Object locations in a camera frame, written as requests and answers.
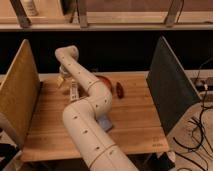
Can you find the dark green right side board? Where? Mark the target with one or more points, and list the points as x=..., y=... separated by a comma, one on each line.
x=171, y=89

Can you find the orange bowl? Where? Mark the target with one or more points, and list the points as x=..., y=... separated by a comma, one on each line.
x=106, y=81

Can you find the white plastic bottle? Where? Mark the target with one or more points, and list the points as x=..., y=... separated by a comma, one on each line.
x=74, y=93

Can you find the dark red object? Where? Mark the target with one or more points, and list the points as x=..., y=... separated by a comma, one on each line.
x=119, y=90

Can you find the blue sponge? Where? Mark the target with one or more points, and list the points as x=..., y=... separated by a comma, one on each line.
x=105, y=123

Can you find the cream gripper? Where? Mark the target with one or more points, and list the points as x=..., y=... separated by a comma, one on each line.
x=63, y=75

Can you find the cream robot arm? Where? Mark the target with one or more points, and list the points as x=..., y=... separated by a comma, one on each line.
x=98, y=150

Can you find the yellow left side board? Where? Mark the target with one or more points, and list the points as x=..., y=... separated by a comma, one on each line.
x=18, y=94

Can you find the wooden shelf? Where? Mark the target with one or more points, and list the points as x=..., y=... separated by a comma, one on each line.
x=105, y=15

